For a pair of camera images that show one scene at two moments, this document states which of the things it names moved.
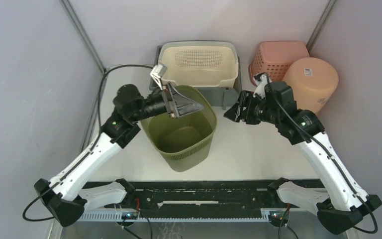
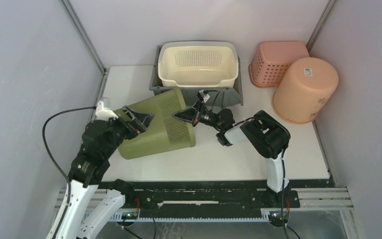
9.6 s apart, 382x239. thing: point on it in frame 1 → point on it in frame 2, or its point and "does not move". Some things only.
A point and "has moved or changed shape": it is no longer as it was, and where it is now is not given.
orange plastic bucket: [312, 81] does not move
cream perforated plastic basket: [200, 63] does not move
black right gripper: [235, 113] → [191, 115]
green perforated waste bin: [183, 142] has moved or changed shape
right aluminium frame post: [320, 25] does not move
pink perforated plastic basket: [274, 58] does not move
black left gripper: [179, 105] → [141, 121]
